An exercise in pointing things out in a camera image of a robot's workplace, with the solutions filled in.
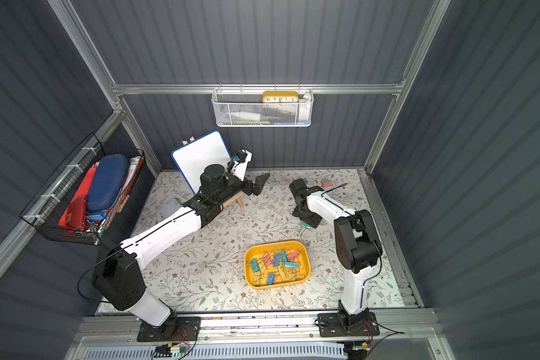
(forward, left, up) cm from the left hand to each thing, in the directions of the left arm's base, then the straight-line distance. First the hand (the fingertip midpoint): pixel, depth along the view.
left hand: (262, 169), depth 75 cm
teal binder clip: (-21, +3, -32) cm, 39 cm away
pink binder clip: (-19, -1, -30) cm, 36 cm away
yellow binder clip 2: (-25, -12, -31) cm, 41 cm away
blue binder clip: (-27, -3, -31) cm, 41 cm away
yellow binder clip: (-26, +1, -31) cm, 41 cm away
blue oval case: (-1, +53, 0) cm, 53 cm away
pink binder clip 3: (+22, -32, -33) cm, 51 cm away
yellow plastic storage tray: (-21, -5, -31) cm, 37 cm away
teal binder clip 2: (-17, -7, -31) cm, 36 cm away
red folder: (-19, +54, -1) cm, 57 cm away
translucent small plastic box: (+7, +46, -33) cm, 57 cm away
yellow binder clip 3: (-24, -7, -31) cm, 40 cm away
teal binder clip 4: (-9, -16, -22) cm, 29 cm away
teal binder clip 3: (-22, -11, -30) cm, 39 cm away
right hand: (-1, -20, -28) cm, 34 cm away
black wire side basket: (-19, +59, +2) cm, 62 cm away
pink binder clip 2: (-19, -11, -29) cm, 37 cm away
